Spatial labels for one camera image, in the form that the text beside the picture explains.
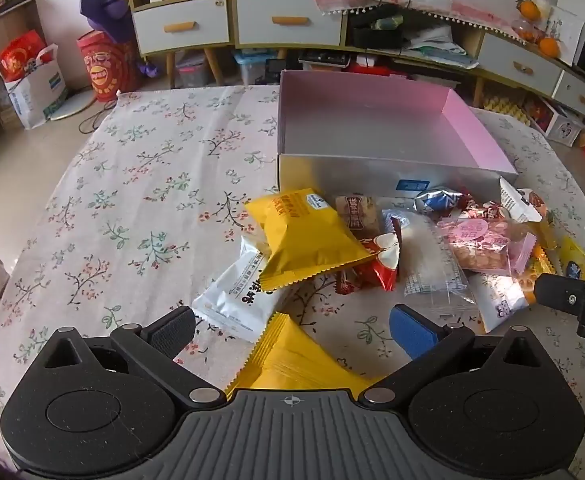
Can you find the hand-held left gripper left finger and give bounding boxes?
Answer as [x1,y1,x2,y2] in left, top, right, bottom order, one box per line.
[40,308,226,409]

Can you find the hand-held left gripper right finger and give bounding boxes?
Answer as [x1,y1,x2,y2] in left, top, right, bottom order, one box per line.
[360,304,543,408]

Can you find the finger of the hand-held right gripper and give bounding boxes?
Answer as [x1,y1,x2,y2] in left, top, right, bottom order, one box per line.
[533,273,585,343]

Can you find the orange white snack packet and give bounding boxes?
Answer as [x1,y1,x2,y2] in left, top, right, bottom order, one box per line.
[515,245,556,306]

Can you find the yellow blue snack packet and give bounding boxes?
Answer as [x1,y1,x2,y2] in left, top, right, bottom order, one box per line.
[557,236,585,282]

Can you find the clear rice cracker packet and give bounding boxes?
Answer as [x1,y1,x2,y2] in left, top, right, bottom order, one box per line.
[383,208,477,317]

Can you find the white black-print snack packet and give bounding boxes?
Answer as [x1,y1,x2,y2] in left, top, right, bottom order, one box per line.
[191,235,293,343]

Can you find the pink label clear snack packet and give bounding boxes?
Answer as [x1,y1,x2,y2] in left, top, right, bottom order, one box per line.
[437,215,538,276]

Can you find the brown pastry clear packet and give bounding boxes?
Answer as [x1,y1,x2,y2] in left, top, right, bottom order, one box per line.
[333,195,381,241]

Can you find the silver blue snack packet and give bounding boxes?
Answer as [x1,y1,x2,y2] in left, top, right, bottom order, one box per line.
[414,186,466,216]

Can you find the silver box with pink inside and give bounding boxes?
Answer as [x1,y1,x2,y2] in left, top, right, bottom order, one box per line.
[276,70,519,206]

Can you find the floral tablecloth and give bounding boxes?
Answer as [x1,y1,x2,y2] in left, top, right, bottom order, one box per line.
[0,85,585,461]

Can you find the white cartoon print carton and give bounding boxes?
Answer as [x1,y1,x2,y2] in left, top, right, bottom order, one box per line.
[523,95,585,146]

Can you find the tray of eggs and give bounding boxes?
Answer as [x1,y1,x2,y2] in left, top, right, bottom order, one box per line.
[483,92,531,126]

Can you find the low wooden sideboard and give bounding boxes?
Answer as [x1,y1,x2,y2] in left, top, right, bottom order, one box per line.
[345,5,585,126]

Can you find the white printed carton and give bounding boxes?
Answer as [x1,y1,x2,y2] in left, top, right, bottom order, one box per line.
[543,5,585,66]

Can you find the clear storage bin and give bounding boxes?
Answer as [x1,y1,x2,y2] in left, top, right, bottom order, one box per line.
[175,52,213,88]

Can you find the pile of papers and bags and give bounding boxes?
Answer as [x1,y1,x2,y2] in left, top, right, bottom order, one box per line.
[405,25,478,68]

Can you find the white blue shopping bag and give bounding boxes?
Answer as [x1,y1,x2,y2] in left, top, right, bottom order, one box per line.
[5,45,68,130]

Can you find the blue lid storage bin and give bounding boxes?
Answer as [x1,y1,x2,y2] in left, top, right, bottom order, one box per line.
[232,50,279,86]

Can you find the black box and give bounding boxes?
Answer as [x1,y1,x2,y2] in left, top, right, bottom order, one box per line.
[353,25,406,51]

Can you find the red gift bag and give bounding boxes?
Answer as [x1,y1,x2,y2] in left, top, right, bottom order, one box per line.
[0,30,48,81]

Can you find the purple plush toy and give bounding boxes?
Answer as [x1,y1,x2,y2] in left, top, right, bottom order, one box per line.
[81,0,160,78]

